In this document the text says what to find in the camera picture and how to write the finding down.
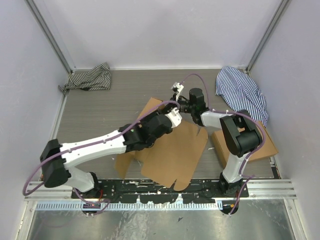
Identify aluminium corner post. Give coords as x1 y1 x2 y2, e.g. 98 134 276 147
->
245 0 291 75
24 0 75 74

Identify white slotted cable duct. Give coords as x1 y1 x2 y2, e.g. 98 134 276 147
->
35 201 223 212

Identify folded brown cardboard box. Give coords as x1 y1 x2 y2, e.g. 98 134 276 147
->
211 121 279 168

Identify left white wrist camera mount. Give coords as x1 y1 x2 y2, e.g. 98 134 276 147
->
165 107 182 129

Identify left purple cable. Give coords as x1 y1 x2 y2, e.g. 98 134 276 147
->
22 100 181 217

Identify left aluminium corner post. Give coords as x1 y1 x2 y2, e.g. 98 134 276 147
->
24 0 75 74

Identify purple cable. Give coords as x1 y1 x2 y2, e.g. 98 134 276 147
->
181 73 266 216
22 100 181 217

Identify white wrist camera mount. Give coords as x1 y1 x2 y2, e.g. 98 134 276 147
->
165 107 182 129
170 82 184 101

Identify brown cardboard box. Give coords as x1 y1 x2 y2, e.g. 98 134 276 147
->
211 121 279 168
114 96 209 193

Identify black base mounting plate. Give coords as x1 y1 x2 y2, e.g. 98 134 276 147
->
79 178 249 204

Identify right aluminium corner post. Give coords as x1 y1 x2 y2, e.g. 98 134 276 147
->
245 0 291 75

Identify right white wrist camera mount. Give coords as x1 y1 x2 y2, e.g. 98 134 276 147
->
170 82 184 101

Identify aluminium front rail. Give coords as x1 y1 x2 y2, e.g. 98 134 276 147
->
24 179 297 201

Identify black white striped cloth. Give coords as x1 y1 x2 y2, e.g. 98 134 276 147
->
58 62 111 95

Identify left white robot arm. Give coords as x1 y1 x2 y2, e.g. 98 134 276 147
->
40 101 182 199

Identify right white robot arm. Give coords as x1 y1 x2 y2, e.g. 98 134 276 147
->
171 82 264 198

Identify blue white striped cloth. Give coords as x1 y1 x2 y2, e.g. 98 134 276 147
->
215 66 269 126

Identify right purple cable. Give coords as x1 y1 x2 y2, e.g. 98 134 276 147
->
181 73 266 216

